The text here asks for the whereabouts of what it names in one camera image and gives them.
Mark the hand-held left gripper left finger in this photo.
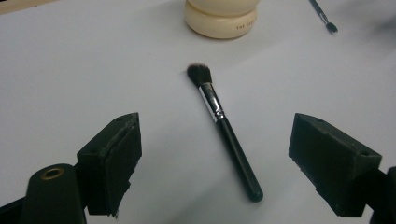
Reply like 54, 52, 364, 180
76, 112, 143, 217

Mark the thin black spoolie brush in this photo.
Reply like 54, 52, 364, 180
307, 0, 339, 35

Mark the cream round brush holder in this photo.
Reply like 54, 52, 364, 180
183, 0, 262, 40

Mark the tan wooden board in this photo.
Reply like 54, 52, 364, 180
0, 0, 59, 16

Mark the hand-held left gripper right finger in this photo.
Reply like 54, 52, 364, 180
288, 112, 383, 217

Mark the large black makeup brush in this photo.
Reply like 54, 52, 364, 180
186, 63, 264, 203

